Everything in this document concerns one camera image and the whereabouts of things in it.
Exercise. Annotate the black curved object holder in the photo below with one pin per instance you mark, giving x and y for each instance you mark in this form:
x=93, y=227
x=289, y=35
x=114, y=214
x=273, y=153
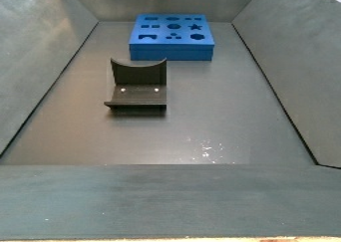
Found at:
x=141, y=85

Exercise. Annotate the blue shape sorting board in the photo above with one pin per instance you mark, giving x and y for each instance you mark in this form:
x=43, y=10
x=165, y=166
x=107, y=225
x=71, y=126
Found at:
x=178, y=37

